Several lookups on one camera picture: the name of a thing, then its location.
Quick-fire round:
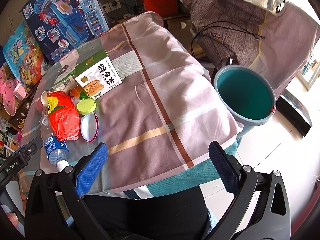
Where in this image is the red snack bag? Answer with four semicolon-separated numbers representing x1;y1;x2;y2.
47;91;80;141

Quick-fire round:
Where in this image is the pink paper cup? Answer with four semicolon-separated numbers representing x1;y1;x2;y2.
36;90;50;112

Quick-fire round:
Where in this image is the clear plastic orange wrapper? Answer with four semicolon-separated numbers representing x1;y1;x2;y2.
70;85;88;99

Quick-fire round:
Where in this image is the teal grey trash bucket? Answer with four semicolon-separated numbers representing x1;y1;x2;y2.
213;64;276;142

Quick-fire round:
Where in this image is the person's left hand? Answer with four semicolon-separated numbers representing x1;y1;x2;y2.
1;205;19;227

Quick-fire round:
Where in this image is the clear plastic water bottle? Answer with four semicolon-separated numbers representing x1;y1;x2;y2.
41;116;71;172

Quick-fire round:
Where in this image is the pink butterfly toy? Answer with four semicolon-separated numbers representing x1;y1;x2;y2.
1;62;17;116

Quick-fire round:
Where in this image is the pink plaid tablecloth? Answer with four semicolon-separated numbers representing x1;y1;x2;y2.
22;12;240;198

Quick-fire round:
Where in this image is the Paw Patrol gift bag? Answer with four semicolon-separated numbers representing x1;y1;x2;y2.
3;21;51;91

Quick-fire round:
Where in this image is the green white pancake box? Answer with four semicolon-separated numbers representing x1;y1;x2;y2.
53;49;122;100

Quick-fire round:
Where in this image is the mauve cloth covered furniture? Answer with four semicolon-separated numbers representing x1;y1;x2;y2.
180;0;319;96

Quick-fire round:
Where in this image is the blue toy robot box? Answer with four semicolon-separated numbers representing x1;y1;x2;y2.
21;0;109;63

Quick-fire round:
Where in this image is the black cable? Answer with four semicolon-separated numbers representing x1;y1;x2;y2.
190;21;266;58

